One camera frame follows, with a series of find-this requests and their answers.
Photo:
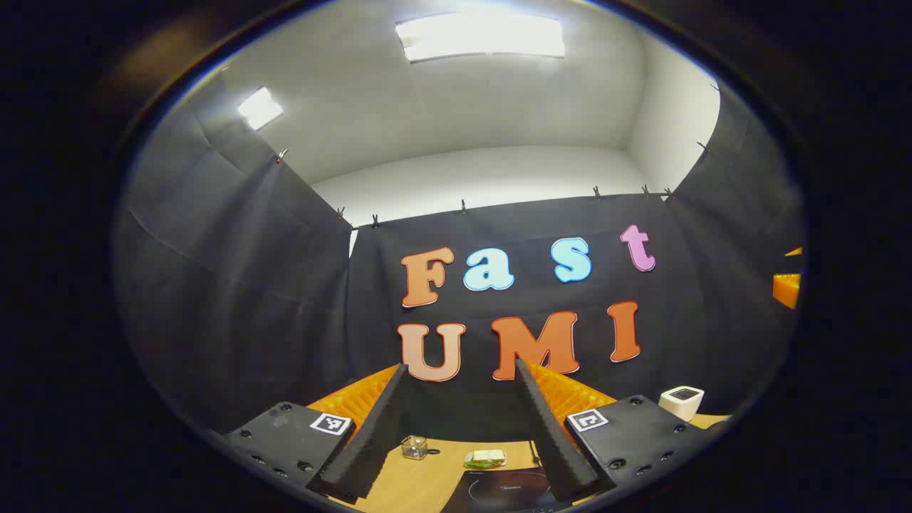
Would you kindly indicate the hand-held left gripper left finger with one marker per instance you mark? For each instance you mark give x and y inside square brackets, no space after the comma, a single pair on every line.
[377,427]

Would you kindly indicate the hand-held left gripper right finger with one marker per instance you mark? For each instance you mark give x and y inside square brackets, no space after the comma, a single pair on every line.
[548,434]

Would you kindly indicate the black induction cooktop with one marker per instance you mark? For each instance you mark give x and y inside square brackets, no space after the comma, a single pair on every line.
[506,491]

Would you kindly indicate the sandwich with lettuce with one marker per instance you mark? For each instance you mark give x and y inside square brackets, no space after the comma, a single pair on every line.
[486,458]

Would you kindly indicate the white toaster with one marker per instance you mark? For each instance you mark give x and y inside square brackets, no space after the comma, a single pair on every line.
[681,402]

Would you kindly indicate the black backdrop cloth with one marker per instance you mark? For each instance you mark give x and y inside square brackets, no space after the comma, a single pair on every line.
[271,299]

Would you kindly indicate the small ceiling light panel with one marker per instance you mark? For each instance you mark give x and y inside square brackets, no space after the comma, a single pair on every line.
[259,107]

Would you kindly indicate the large ceiling light panel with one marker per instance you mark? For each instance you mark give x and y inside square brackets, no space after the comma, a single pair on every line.
[481,35]

